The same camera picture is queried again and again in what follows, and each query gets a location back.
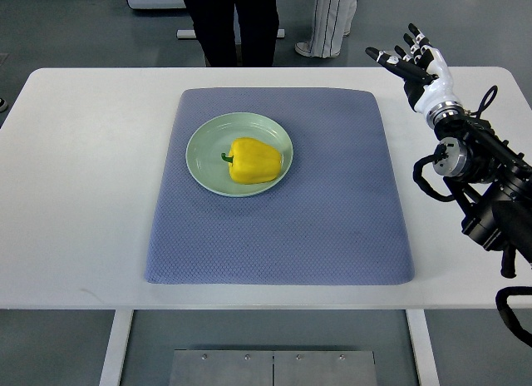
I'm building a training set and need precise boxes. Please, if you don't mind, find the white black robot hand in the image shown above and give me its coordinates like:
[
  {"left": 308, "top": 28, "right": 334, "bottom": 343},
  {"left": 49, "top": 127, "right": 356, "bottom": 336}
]
[{"left": 365, "top": 23, "right": 461, "bottom": 116}]

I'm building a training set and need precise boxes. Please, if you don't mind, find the yellow bell pepper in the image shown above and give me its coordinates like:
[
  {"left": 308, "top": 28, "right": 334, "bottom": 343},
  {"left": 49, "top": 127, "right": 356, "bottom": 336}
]
[{"left": 221, "top": 137, "right": 282, "bottom": 185}]

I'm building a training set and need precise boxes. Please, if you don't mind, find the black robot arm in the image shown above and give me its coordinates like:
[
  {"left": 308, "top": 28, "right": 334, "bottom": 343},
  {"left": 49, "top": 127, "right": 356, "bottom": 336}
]
[{"left": 413, "top": 86, "right": 531, "bottom": 279}]

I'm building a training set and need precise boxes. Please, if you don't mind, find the light green plate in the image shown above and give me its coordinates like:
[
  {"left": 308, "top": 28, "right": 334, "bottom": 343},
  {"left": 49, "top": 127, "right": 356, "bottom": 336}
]
[{"left": 185, "top": 112, "right": 293, "bottom": 197}]

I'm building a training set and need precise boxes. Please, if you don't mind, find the person in striped trousers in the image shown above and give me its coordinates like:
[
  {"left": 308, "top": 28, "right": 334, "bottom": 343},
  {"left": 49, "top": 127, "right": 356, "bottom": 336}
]
[{"left": 294, "top": 0, "right": 358, "bottom": 59}]

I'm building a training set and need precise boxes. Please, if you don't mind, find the blue textured mat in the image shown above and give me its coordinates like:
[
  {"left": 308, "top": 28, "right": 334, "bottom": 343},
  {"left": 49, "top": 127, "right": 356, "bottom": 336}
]
[{"left": 145, "top": 87, "right": 415, "bottom": 285}]

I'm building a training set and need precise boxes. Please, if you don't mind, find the person in dark trousers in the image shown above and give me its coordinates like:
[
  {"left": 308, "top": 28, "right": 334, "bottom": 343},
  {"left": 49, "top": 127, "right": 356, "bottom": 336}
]
[{"left": 184, "top": 0, "right": 279, "bottom": 67}]

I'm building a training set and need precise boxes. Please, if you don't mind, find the black sleeved cable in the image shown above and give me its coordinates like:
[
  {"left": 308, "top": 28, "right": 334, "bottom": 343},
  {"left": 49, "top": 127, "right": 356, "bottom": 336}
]
[{"left": 495, "top": 286, "right": 532, "bottom": 349}]

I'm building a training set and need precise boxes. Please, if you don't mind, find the metal base plate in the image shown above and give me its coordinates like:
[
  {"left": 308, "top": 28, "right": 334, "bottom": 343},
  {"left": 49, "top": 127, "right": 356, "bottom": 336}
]
[{"left": 169, "top": 350, "right": 377, "bottom": 385}]

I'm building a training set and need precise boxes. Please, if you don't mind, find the white table frame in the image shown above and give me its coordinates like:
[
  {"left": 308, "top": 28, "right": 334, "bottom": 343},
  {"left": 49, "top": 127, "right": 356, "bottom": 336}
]
[{"left": 99, "top": 309, "right": 441, "bottom": 385}]

